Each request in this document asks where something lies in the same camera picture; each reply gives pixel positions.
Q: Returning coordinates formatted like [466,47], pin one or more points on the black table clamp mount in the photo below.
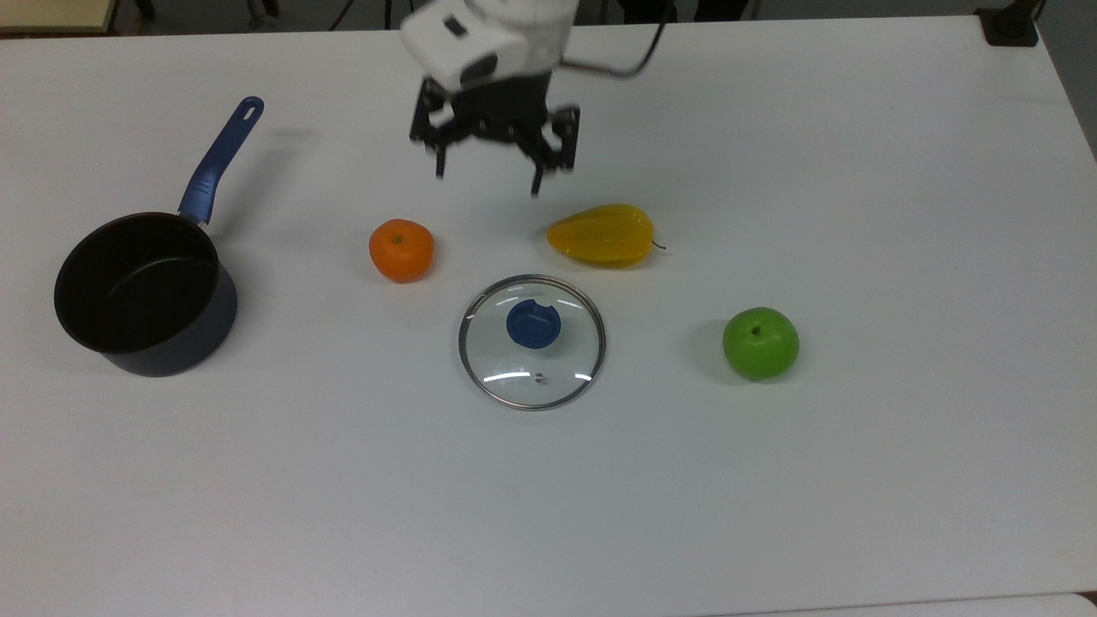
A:
[1010,24]

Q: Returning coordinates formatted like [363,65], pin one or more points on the glass lid with blue knob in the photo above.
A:
[532,341]

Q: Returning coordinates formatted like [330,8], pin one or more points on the dark blue saucepan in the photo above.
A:
[150,300]

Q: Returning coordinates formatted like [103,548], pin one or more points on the light wooden table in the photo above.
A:
[53,14]

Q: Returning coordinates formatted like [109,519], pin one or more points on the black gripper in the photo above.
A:
[497,107]

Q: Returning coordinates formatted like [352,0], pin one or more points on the green apple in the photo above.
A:
[760,344]

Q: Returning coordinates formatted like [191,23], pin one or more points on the orange tangerine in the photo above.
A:
[401,250]

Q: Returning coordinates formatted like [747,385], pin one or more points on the yellow starfruit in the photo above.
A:
[602,236]

